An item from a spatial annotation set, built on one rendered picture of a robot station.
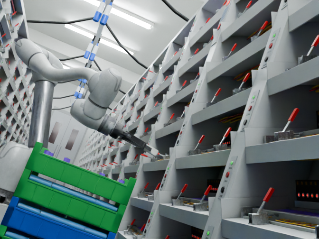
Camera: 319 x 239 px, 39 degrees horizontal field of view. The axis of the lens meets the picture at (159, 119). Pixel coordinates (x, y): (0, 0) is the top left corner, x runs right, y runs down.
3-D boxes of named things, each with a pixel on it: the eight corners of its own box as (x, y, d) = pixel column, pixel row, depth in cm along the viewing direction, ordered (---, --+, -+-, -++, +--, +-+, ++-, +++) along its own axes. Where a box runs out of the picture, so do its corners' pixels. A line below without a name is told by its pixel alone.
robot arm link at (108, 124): (98, 129, 202) (109, 136, 202) (107, 112, 204) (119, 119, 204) (96, 132, 210) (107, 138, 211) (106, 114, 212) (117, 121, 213)
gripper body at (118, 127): (107, 136, 211) (125, 146, 212) (109, 134, 203) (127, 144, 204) (115, 122, 213) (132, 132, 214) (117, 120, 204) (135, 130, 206)
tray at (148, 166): (170, 169, 195) (169, 147, 196) (143, 171, 254) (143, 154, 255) (214, 168, 200) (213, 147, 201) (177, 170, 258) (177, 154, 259)
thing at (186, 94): (200, 87, 203) (199, 57, 205) (167, 107, 262) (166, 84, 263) (241, 88, 208) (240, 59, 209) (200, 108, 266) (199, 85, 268)
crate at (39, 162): (24, 167, 123) (36, 140, 125) (33, 170, 143) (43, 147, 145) (126, 206, 126) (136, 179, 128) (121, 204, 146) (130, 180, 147)
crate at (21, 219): (0, 224, 120) (12, 195, 122) (12, 219, 140) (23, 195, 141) (105, 262, 123) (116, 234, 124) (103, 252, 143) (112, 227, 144)
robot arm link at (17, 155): (-25, 179, 204) (-5, 133, 208) (2, 186, 220) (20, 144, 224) (1, 188, 197) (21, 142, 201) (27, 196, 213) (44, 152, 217)
